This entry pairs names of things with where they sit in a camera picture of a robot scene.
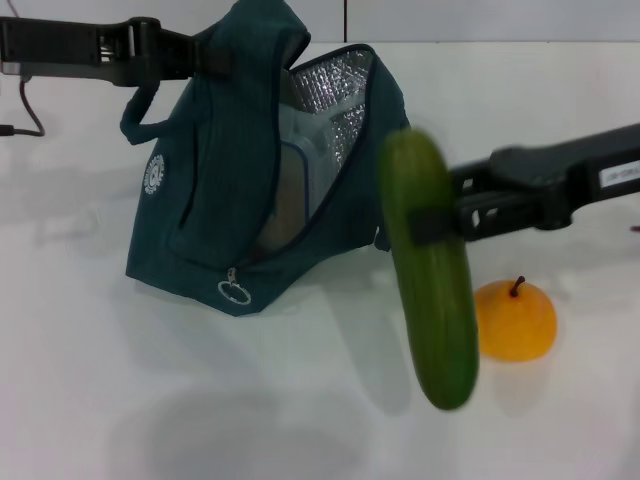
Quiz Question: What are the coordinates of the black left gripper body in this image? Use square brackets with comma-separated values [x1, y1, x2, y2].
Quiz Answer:
[0, 16, 133, 86]

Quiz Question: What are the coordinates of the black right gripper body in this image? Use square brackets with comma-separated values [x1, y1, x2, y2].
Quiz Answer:
[487, 122, 640, 232]

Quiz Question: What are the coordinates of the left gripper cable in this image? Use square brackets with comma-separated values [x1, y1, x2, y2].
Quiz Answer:
[0, 77, 46, 139]

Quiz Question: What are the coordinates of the dark teal fabric lunch bag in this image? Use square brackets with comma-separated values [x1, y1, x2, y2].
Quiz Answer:
[118, 0, 407, 319]

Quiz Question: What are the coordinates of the clear blue-rimmed food container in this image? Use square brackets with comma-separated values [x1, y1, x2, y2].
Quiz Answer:
[259, 97, 371, 251]

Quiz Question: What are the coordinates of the green cucumber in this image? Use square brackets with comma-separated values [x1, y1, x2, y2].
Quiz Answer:
[377, 128, 480, 412]

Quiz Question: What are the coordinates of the orange yellow pear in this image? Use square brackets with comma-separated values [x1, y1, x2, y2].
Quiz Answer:
[473, 275, 559, 362]

